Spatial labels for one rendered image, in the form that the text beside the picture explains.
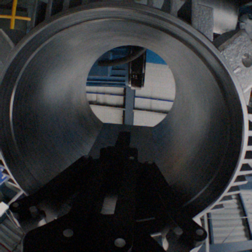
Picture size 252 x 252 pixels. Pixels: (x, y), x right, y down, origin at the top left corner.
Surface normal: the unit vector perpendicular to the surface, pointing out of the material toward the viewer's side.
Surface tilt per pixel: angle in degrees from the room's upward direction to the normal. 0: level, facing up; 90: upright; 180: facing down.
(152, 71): 90
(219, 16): 66
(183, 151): 115
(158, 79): 90
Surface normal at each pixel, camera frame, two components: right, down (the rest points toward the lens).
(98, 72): -0.09, 0.39
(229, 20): -0.10, 0.73
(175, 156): -0.78, -0.60
